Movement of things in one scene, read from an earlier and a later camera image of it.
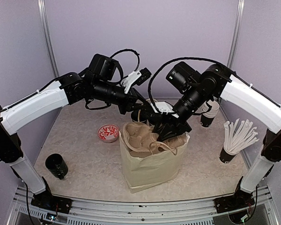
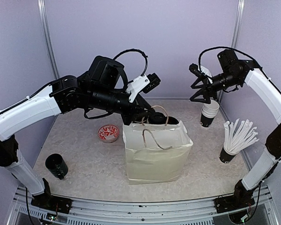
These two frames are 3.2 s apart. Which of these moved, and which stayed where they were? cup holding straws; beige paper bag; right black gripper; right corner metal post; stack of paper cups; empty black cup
Moved: right black gripper; beige paper bag
Stayed: cup holding straws; empty black cup; stack of paper cups; right corner metal post
